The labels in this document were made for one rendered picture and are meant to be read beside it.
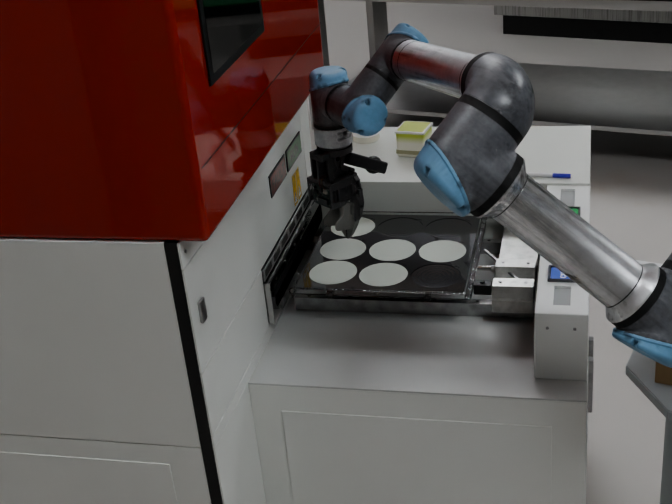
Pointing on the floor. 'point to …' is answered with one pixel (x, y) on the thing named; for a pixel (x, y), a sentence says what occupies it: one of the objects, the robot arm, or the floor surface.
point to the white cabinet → (419, 447)
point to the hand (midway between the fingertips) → (350, 231)
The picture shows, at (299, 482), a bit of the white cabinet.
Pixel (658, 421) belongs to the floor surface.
